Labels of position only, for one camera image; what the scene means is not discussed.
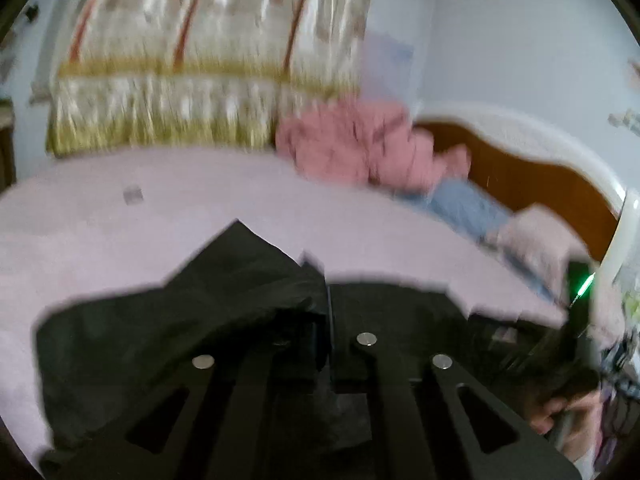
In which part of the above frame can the tree print curtain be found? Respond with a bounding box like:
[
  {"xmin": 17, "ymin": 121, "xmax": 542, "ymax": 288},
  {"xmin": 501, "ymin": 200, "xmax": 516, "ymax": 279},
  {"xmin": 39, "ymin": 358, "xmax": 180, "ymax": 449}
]
[{"xmin": 45, "ymin": 0, "xmax": 378, "ymax": 156}]

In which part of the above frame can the white and brown headboard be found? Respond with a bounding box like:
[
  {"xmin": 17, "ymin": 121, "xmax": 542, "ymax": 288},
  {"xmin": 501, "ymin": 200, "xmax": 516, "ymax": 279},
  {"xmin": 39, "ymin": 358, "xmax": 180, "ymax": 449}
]
[{"xmin": 410, "ymin": 102, "xmax": 633, "ymax": 286}]

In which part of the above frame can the blue floral pillow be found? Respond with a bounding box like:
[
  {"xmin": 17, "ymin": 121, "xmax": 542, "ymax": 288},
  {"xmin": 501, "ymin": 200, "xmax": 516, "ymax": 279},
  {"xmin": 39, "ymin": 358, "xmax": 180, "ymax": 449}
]
[{"xmin": 400, "ymin": 180, "xmax": 561, "ymax": 301}]

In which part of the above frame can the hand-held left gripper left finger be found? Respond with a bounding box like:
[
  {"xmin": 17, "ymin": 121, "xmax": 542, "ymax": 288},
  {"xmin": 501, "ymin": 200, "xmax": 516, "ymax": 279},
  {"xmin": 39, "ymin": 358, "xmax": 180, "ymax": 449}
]
[{"xmin": 40, "ymin": 320, "xmax": 331, "ymax": 480}]

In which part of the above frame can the plaid cloth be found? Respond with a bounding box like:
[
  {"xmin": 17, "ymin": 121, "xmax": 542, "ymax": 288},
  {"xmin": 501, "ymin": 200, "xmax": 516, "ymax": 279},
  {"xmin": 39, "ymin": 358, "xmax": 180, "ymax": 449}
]
[{"xmin": 597, "ymin": 330, "xmax": 640, "ymax": 476}]

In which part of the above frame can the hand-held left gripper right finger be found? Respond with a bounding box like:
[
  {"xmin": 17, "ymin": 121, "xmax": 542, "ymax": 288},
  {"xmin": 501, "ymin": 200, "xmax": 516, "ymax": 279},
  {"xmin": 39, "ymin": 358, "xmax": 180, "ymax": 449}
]
[{"xmin": 350, "ymin": 332, "xmax": 583, "ymax": 480}]

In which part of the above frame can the bed with pink sheet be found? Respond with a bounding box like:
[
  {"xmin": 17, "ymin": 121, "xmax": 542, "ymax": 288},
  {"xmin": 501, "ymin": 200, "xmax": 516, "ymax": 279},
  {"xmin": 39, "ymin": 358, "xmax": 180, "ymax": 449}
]
[{"xmin": 0, "ymin": 147, "xmax": 621, "ymax": 461}]

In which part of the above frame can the black down jacket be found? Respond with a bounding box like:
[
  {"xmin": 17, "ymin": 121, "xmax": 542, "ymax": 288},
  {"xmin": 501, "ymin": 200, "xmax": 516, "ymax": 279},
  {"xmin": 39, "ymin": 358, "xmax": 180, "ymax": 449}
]
[{"xmin": 32, "ymin": 219, "xmax": 601, "ymax": 480}]

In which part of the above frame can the pink quilt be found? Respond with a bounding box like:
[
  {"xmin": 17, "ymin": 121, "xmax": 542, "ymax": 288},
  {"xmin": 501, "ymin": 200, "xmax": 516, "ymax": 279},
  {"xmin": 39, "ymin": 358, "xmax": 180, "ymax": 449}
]
[{"xmin": 275, "ymin": 100, "xmax": 471, "ymax": 196}]

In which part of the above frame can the person's right hand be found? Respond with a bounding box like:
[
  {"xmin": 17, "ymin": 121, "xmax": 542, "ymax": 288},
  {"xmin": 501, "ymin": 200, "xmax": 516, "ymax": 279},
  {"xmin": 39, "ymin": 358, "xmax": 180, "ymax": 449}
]
[{"xmin": 530, "ymin": 390, "xmax": 606, "ymax": 461}]

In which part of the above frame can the pink pillow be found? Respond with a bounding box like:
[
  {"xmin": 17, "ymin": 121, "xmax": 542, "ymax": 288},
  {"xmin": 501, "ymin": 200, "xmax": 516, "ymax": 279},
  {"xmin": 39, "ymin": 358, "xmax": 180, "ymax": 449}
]
[{"xmin": 495, "ymin": 205, "xmax": 596, "ymax": 301}]

